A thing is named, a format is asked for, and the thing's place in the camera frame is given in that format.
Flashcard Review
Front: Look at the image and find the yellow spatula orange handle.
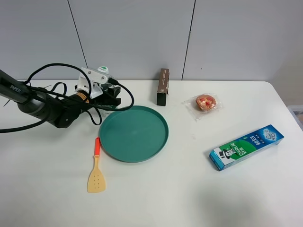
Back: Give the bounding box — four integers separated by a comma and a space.
87, 137, 106, 193

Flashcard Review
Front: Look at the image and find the black cable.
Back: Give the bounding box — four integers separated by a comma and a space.
0, 62, 134, 134

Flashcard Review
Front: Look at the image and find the plastic wrapped pastry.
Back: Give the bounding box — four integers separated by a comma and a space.
181, 93, 223, 121

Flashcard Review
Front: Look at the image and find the clear plastic bin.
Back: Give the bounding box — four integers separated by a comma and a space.
287, 105, 303, 130

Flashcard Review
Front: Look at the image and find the brown cardboard box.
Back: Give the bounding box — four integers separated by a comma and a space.
157, 69, 169, 106

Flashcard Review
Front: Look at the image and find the Darlie toothpaste box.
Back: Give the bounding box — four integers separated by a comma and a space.
209, 124, 284, 171

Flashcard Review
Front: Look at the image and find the round green plate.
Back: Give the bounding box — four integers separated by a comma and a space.
99, 105, 169, 163

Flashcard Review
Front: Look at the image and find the green label water bottle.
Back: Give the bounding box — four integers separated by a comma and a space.
98, 66, 120, 110

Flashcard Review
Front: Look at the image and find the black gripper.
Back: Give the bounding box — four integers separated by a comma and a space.
71, 86, 121, 111

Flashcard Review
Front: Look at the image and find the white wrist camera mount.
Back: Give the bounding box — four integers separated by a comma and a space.
75, 66, 114, 99

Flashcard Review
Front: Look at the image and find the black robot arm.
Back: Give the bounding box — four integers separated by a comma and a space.
0, 67, 121, 133

